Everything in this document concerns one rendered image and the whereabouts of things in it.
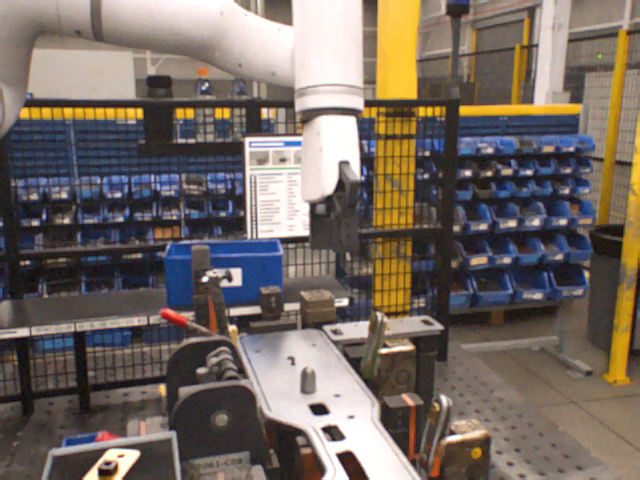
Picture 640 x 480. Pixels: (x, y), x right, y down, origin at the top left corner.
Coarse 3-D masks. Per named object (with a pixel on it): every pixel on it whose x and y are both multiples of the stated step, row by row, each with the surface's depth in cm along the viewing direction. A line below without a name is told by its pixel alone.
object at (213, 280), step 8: (208, 272) 127; (216, 272) 128; (200, 280) 126; (208, 280) 125; (216, 280) 125; (232, 280) 127; (216, 288) 126; (216, 296) 126; (216, 304) 126; (224, 304) 127; (216, 312) 127; (224, 312) 127; (216, 320) 127; (224, 320) 128; (224, 328) 128
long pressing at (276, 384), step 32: (256, 352) 142; (288, 352) 142; (320, 352) 142; (256, 384) 126; (288, 384) 126; (320, 384) 126; (352, 384) 126; (288, 416) 114; (320, 416) 114; (320, 448) 103; (352, 448) 104; (384, 448) 104
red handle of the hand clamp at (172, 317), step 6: (162, 312) 125; (168, 312) 125; (174, 312) 126; (162, 318) 125; (168, 318) 125; (174, 318) 126; (180, 318) 126; (186, 318) 127; (174, 324) 126; (180, 324) 126; (186, 324) 127; (192, 324) 127; (192, 330) 127; (198, 330) 128; (204, 330) 128; (204, 336) 128
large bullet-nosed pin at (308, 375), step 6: (306, 366) 123; (306, 372) 122; (312, 372) 122; (300, 378) 123; (306, 378) 122; (312, 378) 122; (300, 384) 123; (306, 384) 122; (312, 384) 122; (300, 390) 123; (306, 390) 122; (312, 390) 123
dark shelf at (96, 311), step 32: (160, 288) 179; (288, 288) 179; (320, 288) 179; (0, 320) 154; (32, 320) 154; (64, 320) 154; (96, 320) 155; (128, 320) 157; (160, 320) 159; (192, 320) 161
